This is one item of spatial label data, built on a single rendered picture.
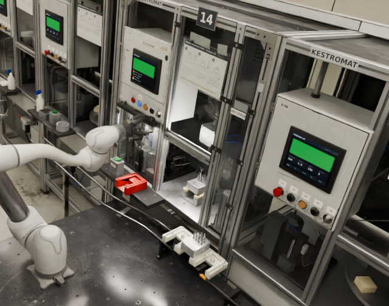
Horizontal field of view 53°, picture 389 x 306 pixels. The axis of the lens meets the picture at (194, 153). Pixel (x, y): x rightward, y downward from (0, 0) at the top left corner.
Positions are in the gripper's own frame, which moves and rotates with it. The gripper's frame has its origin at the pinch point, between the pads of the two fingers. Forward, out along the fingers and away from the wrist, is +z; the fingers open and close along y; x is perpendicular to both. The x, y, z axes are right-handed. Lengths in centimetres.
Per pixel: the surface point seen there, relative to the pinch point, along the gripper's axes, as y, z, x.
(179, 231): -52, -6, -34
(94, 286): -73, -52, -18
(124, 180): -40.1, -2.4, 14.6
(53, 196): -121, 34, 149
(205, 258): -55, -11, -57
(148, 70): 29.7, 4.3, 7.0
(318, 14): 69, 78, -56
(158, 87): 21.6, 5.3, -0.8
